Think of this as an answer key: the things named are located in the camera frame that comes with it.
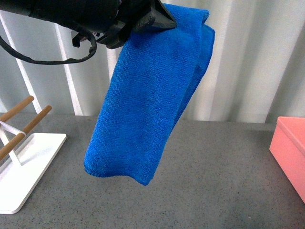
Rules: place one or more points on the right wooden rack rod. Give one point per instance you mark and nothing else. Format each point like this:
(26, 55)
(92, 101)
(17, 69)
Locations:
(18, 138)

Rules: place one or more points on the pink plastic box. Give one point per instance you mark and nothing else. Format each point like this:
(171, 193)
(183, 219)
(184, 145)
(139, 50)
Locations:
(288, 148)

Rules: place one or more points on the black gripper finger holding cloth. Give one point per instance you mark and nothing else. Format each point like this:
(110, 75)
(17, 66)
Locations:
(154, 17)

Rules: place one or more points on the blue microfiber cloth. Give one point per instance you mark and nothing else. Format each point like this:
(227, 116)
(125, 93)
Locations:
(152, 83)

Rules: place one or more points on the left wooden rack rod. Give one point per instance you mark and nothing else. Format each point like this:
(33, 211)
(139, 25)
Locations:
(16, 109)

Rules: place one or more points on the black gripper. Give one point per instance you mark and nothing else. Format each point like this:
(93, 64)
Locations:
(113, 18)

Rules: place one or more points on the white towel rack base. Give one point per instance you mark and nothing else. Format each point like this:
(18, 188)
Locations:
(25, 166)

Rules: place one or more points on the wooden rack rod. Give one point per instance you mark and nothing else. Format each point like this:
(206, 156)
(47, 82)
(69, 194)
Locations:
(18, 138)
(16, 109)

